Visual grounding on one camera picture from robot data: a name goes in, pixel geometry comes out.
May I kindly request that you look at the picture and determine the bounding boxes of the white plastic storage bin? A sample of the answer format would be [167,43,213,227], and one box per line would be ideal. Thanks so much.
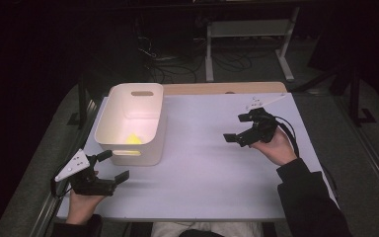
[94,82,168,167]

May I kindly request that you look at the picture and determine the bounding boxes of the black floor cables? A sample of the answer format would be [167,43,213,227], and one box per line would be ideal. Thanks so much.
[133,16,255,84]

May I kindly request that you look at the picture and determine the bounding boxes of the yellow shuttlecock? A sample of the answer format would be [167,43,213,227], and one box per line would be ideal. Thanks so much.
[125,132,143,145]

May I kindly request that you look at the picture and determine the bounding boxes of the white metal table frame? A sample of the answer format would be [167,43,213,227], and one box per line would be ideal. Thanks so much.
[204,6,301,83]

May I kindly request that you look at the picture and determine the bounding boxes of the left hand-held gripper cable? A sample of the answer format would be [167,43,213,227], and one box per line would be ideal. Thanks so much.
[49,164,74,199]

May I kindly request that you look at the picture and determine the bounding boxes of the hand-held gripper cable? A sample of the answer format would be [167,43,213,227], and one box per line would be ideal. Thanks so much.
[49,164,74,199]
[273,115,341,200]

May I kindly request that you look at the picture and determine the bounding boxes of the black metal stand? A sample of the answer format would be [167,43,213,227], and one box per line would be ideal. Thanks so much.
[66,74,91,130]
[347,65,378,126]

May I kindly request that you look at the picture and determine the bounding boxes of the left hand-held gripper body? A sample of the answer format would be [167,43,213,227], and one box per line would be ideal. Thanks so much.
[54,148,118,198]

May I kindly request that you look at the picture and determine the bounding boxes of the wooden table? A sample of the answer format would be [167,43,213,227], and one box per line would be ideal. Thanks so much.
[162,81,288,97]

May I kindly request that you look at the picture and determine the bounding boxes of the person's right hand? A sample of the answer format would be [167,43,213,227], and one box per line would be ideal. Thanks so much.
[250,126,299,167]

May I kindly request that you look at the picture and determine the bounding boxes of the right hand-held gripper cable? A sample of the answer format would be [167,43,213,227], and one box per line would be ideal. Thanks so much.
[273,115,341,200]

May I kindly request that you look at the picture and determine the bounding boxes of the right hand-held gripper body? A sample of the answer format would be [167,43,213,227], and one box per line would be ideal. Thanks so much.
[237,93,287,148]

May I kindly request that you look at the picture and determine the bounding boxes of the person's left hand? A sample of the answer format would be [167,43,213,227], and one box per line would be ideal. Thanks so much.
[65,169,107,226]

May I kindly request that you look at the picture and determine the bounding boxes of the person's lap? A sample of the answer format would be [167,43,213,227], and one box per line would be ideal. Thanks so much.
[150,221,265,237]

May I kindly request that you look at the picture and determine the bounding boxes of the white table cover board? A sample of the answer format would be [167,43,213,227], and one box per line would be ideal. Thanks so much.
[56,92,341,222]

